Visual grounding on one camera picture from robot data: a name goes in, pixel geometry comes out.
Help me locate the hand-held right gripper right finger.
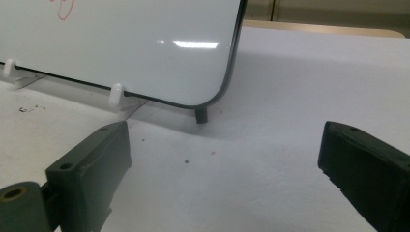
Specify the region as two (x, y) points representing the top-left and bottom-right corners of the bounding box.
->
(317, 121), (410, 232)

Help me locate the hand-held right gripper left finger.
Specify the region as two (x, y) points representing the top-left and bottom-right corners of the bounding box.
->
(45, 120), (132, 232)

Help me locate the white board with black frame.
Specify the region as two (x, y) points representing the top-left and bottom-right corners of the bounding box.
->
(0, 0), (249, 109)

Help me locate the white plastic stand foot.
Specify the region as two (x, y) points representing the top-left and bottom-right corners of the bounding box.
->
(107, 82), (149, 114)
(2, 58), (46, 91)

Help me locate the white table cover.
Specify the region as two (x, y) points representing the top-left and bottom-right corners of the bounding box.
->
(0, 27), (410, 232)

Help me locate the black stand leg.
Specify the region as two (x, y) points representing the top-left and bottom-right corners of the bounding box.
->
(194, 107), (209, 125)

